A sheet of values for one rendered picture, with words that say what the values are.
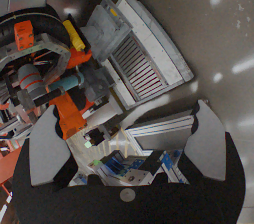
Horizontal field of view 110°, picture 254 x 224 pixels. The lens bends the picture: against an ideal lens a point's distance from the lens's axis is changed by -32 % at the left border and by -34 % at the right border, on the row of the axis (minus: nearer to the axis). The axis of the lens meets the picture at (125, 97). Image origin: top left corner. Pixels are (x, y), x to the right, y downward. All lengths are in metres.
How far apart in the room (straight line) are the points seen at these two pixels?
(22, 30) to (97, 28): 0.71
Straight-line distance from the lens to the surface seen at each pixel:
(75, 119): 1.21
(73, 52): 0.88
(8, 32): 0.63
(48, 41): 0.63
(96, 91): 1.12
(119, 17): 1.04
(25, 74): 0.77
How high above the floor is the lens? 0.93
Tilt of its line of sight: 39 degrees down
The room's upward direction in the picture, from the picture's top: 123 degrees counter-clockwise
